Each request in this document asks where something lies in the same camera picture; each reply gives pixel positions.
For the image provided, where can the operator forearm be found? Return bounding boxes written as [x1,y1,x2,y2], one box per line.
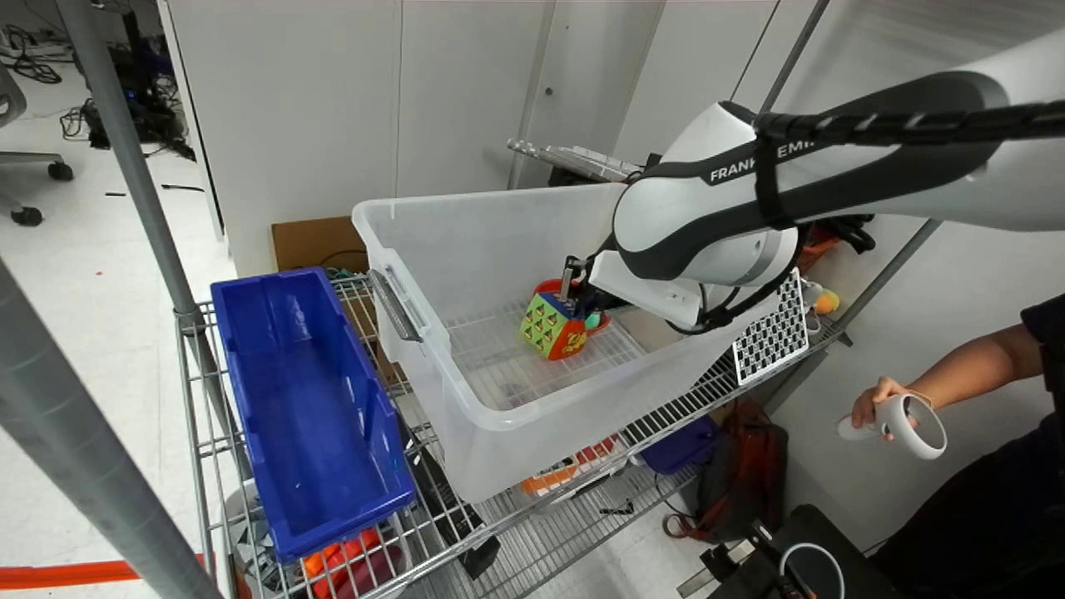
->
[910,325,1042,411]

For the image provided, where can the orange toy under shelf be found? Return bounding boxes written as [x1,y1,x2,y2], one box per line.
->
[304,529,402,599]

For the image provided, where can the brown cardboard box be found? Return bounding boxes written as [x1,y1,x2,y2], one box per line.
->
[269,215,365,273]

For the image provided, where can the metal frame pole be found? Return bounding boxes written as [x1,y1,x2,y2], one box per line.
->
[56,0,202,325]

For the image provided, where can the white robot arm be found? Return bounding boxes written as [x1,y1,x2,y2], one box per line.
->
[563,29,1065,335]

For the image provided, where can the clear plastic storage bin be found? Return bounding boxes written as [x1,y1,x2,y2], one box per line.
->
[352,184,749,503]

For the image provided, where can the white VR controller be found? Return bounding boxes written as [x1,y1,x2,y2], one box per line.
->
[839,394,950,462]

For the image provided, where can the wire metal shelf rack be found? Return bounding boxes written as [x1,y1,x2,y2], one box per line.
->
[187,275,798,599]

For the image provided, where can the blue plastic bin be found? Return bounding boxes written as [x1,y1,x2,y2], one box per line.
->
[211,269,417,559]

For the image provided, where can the diagonal metal frame beam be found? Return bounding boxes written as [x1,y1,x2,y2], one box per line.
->
[0,264,221,599]

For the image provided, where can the colourful toy cube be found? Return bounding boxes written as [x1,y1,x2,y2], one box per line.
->
[518,294,590,360]

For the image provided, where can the operator hand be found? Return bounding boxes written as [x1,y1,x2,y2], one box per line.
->
[850,375,907,431]

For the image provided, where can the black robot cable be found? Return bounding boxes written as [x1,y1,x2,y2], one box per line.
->
[753,98,1065,230]

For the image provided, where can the white perforated plate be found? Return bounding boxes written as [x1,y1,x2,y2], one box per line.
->
[734,273,808,387]

